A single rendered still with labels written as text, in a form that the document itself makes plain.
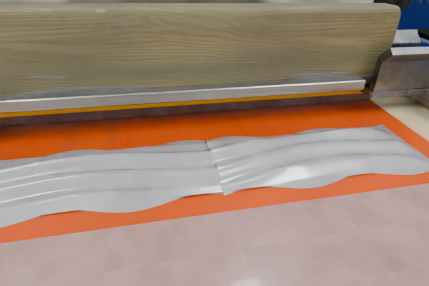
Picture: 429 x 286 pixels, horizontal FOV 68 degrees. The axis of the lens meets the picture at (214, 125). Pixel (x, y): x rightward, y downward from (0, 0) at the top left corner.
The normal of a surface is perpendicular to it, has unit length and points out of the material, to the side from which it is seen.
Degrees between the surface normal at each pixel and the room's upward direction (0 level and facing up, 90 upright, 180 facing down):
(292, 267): 32
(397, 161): 1
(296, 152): 5
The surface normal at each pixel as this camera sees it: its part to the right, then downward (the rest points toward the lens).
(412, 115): 0.04, -0.87
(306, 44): 0.22, 0.47
